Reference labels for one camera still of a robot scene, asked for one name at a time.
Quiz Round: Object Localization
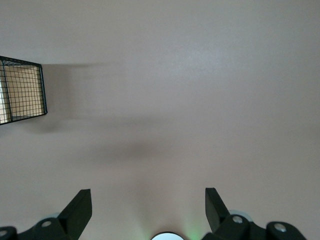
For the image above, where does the brown table cover sheet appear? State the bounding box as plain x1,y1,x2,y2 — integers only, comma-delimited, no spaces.
0,0,320,240

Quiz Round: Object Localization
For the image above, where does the black wire wooden shelf rack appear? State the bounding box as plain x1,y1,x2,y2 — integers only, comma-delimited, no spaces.
0,55,48,126

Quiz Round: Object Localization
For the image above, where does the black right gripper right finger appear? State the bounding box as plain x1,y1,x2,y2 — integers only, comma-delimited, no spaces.
201,187,308,240

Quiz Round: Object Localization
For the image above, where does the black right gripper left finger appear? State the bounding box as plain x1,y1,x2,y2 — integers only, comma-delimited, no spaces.
0,189,92,240

